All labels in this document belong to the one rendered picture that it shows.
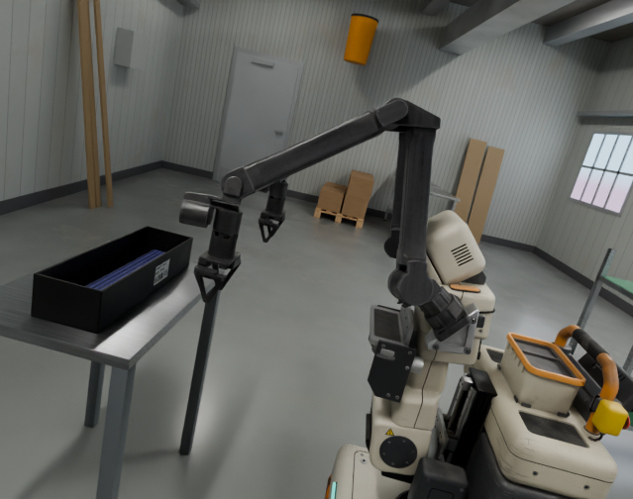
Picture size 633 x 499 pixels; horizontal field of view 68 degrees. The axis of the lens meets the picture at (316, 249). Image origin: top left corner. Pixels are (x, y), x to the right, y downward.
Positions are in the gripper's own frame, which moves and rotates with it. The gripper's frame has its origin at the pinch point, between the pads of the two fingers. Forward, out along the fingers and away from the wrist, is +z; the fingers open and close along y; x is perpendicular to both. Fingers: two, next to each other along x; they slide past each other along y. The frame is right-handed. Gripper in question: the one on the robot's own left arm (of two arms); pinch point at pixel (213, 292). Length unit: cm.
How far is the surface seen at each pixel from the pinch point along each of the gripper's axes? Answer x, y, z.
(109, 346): -20.7, 3.2, 18.4
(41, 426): -72, -54, 98
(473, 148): 190, -713, -62
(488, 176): 229, -713, -24
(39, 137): -275, -319, 32
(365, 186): 34, -588, 29
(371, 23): -18, -656, -198
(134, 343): -16.7, -0.7, 18.3
